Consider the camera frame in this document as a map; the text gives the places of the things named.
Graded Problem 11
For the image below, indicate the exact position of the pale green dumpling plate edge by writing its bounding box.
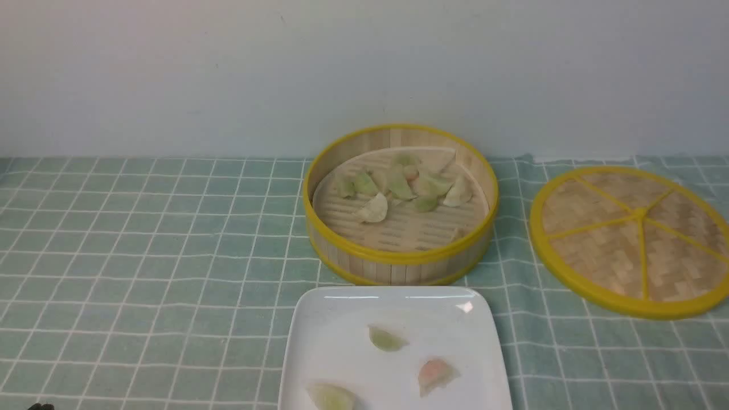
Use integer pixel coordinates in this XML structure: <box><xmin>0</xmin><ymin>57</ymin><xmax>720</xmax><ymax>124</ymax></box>
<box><xmin>306</xmin><ymin>383</ymin><xmax>358</xmax><ymax>409</ymax></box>

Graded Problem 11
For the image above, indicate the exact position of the pink dumpling in steamer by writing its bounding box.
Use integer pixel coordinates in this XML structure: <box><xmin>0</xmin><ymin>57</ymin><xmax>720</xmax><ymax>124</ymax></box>
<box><xmin>403</xmin><ymin>164</ymin><xmax>419</xmax><ymax>182</ymax></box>

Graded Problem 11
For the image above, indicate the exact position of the white dumpling steamer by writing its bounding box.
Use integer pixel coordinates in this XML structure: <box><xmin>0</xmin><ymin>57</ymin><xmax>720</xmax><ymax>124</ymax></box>
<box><xmin>443</xmin><ymin>174</ymin><xmax>472</xmax><ymax>208</ymax></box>

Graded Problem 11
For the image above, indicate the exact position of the pink dumpling on plate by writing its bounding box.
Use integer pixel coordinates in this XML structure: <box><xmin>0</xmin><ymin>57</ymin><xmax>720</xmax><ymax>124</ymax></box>
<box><xmin>417</xmin><ymin>356</ymin><xmax>460</xmax><ymax>397</ymax></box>

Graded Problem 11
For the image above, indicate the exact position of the small green dumpling steamer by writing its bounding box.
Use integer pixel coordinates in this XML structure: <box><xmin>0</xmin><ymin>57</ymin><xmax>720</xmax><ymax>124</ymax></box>
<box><xmin>411</xmin><ymin>195</ymin><xmax>439</xmax><ymax>213</ymax></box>

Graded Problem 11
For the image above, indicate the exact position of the black object bottom edge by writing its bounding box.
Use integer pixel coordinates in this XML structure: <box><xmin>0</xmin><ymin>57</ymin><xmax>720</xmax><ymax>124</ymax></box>
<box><xmin>27</xmin><ymin>403</ymin><xmax>55</xmax><ymax>410</ymax></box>

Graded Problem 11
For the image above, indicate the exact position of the white dumpling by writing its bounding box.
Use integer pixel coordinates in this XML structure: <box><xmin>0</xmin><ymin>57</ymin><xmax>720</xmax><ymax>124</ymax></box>
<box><xmin>353</xmin><ymin>192</ymin><xmax>390</xmax><ymax>224</ymax></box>

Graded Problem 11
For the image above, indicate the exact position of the green dumpling on plate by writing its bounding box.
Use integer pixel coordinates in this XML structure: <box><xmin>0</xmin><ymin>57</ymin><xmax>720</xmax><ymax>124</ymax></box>
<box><xmin>368</xmin><ymin>325</ymin><xmax>409</xmax><ymax>352</ymax></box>

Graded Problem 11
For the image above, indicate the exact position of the green checkered tablecloth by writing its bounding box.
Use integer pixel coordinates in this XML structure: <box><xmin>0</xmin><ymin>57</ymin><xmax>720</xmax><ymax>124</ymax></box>
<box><xmin>1</xmin><ymin>155</ymin><xmax>728</xmax><ymax>409</ymax></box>

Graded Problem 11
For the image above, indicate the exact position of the white square plate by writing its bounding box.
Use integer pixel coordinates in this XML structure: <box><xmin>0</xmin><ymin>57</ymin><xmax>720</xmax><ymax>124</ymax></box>
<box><xmin>278</xmin><ymin>286</ymin><xmax>514</xmax><ymax>409</ymax></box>

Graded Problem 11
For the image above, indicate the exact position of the woven bamboo steamer lid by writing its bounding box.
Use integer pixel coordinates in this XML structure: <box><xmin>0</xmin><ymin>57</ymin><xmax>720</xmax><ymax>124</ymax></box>
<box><xmin>529</xmin><ymin>166</ymin><xmax>728</xmax><ymax>320</ymax></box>

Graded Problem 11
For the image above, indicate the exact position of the yellow-rimmed bamboo steamer basket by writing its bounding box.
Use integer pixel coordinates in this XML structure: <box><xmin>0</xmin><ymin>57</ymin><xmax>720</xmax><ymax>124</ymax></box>
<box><xmin>302</xmin><ymin>124</ymin><xmax>500</xmax><ymax>285</ymax></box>

